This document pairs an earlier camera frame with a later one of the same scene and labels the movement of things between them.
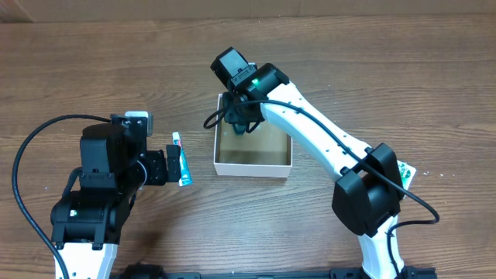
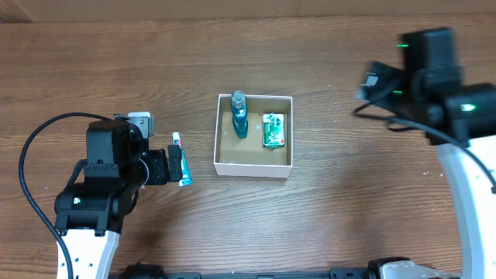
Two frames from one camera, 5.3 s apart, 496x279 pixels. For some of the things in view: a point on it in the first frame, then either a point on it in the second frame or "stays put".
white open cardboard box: [264, 152] stays put
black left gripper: [159, 176] stays put
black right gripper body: [241, 113] → [379, 91]
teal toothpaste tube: [185, 178] stays put
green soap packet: [407, 173] → [273, 129]
